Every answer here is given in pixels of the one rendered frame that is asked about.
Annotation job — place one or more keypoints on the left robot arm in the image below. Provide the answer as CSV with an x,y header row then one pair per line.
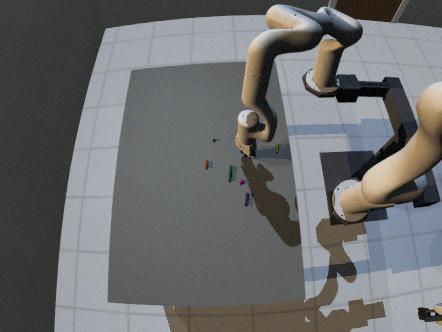
x,y
380,183

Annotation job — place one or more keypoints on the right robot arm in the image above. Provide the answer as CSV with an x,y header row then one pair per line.
x,y
287,39

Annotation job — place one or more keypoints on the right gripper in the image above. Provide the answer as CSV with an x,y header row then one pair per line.
x,y
247,149

